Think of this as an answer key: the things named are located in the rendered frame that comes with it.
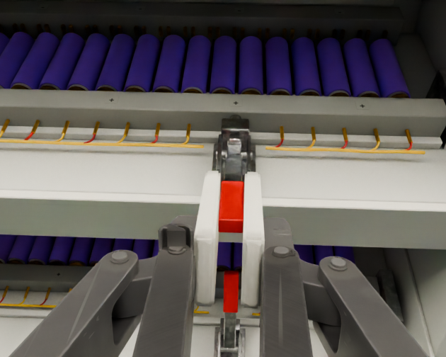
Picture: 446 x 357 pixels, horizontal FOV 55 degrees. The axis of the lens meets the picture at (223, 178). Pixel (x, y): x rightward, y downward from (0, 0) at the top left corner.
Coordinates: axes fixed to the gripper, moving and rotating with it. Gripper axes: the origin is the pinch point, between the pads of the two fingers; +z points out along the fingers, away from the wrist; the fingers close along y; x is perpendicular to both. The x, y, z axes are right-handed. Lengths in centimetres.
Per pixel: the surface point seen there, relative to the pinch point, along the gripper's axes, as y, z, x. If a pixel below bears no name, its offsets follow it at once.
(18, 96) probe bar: -14.5, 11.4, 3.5
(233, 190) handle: 0.1, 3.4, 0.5
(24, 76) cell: -15.2, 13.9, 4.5
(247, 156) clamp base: 0.8, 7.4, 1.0
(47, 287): -17.5, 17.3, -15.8
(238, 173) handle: 0.3, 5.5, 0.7
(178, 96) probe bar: -3.8, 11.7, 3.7
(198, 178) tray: -2.2, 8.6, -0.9
